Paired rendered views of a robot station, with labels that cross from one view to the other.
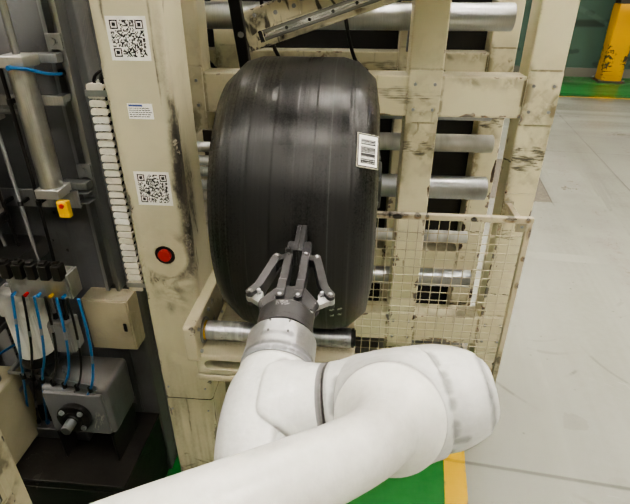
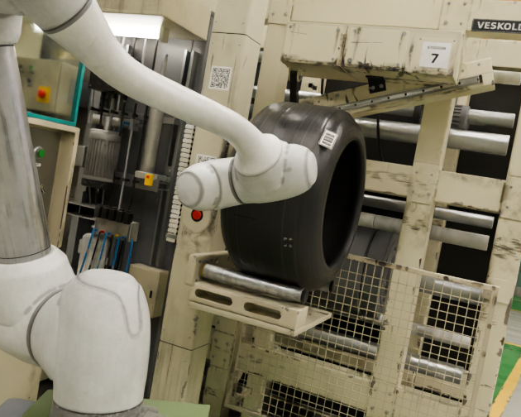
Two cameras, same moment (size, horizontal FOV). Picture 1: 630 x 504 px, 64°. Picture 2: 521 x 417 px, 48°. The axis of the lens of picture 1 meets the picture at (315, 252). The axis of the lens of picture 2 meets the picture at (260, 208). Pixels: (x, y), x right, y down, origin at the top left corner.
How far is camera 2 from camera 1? 0.97 m
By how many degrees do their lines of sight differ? 31
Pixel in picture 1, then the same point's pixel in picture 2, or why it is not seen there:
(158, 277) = (187, 231)
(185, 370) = (180, 316)
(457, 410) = (288, 154)
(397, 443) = (246, 124)
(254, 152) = (263, 129)
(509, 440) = not seen: outside the picture
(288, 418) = (217, 162)
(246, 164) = not seen: hidden behind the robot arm
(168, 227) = not seen: hidden behind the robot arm
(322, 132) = (304, 125)
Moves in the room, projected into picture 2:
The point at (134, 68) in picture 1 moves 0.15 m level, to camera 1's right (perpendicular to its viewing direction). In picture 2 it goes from (217, 93) to (260, 99)
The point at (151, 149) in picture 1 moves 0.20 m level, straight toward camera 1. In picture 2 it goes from (212, 141) to (205, 136)
